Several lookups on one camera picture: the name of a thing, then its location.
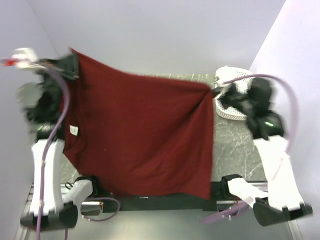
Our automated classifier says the dark red t shirt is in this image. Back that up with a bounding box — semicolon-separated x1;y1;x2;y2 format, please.
63;52;214;199

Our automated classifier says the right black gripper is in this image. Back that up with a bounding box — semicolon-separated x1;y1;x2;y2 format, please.
210;83;253;116

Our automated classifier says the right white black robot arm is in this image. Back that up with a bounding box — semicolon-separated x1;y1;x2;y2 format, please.
203;74;313;227

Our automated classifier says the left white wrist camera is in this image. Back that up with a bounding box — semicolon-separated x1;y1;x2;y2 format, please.
0;47;43;71

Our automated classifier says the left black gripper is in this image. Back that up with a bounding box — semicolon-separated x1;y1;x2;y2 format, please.
35;52;79;112

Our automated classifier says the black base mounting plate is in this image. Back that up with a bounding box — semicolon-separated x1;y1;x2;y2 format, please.
79;181;246;216

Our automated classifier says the aluminium extrusion rail frame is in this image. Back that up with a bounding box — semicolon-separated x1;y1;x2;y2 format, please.
14;179;301;240

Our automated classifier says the white plastic perforated basket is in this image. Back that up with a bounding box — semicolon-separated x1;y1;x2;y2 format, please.
213;66;253;121

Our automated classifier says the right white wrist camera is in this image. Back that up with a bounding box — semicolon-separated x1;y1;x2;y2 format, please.
212;77;232;99

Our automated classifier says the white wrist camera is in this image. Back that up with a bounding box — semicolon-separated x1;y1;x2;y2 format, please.
0;47;43;71
212;77;232;99

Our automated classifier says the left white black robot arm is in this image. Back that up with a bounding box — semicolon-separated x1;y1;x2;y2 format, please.
16;56;100;233

